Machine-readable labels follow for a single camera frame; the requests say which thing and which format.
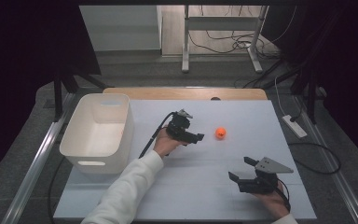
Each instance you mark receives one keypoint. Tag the wooden table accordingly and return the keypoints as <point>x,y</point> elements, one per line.
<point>167,93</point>

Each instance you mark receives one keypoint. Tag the aluminium rail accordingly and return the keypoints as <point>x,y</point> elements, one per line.
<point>34,171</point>
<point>338,174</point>

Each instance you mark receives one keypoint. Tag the black stand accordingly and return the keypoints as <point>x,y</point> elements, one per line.
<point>58,99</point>
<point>311,99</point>

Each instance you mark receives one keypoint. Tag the white cabinet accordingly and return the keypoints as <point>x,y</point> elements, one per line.
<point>121,28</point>

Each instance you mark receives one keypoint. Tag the dark curtain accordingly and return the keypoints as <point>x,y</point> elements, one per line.
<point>28,62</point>
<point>348,62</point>

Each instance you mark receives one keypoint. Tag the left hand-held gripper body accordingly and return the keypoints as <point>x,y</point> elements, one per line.
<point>180,129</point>

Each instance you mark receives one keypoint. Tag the white metal desk frame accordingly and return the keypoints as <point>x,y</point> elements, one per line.
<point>220,23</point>

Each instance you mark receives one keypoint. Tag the black table grommet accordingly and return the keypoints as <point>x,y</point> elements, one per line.
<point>215,99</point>

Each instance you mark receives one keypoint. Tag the white plastic bin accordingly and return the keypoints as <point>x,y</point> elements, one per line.
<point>96,140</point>

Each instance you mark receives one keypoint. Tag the person's left hand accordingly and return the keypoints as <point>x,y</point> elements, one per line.
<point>164,144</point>

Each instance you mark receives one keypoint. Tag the white table cover board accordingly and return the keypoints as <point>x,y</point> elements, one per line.
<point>199,193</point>

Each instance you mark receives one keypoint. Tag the person's right hand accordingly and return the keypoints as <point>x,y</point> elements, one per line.
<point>272,202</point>

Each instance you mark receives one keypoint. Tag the white power strip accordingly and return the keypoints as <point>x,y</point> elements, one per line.
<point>295,127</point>

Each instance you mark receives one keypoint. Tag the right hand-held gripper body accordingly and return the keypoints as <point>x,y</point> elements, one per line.
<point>261,183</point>

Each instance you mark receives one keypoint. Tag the orange ball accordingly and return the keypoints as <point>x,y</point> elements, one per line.
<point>220,133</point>

